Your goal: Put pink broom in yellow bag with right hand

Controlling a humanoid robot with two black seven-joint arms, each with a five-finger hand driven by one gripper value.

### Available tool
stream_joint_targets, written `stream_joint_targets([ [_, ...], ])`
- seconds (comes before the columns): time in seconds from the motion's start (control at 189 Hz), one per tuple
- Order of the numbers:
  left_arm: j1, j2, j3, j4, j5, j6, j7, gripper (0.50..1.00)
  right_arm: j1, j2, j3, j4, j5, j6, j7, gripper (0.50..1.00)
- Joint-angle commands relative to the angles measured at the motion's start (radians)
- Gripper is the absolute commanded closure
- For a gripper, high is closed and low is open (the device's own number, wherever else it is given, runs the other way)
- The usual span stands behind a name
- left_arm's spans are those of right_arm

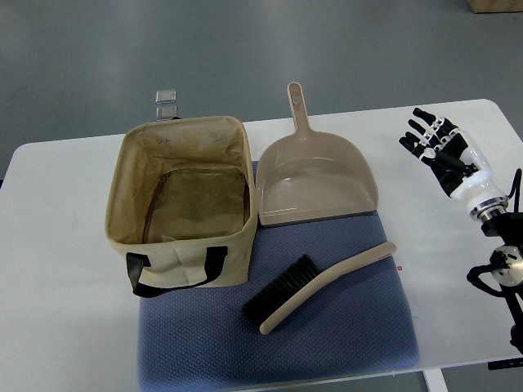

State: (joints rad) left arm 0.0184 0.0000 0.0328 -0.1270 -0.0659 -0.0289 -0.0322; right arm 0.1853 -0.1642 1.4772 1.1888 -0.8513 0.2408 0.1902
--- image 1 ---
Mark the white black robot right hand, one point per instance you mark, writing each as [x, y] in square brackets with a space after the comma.
[457, 163]

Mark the beige hand broom black bristles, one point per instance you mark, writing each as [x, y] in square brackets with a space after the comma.
[270, 306]

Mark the beige plastic dustpan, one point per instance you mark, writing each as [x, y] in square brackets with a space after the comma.
[312, 175]

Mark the brown cardboard box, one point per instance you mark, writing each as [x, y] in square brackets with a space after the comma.
[495, 6]

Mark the black table control panel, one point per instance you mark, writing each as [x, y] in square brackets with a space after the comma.
[505, 364]

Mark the white table leg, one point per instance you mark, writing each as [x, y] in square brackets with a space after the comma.
[434, 380]

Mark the clear plastic clip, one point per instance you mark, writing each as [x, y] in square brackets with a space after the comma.
[166, 104]

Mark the blue textured mat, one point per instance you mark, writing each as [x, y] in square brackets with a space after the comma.
[198, 340]

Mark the yellow fabric bag black handle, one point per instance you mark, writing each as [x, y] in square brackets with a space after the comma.
[182, 209]

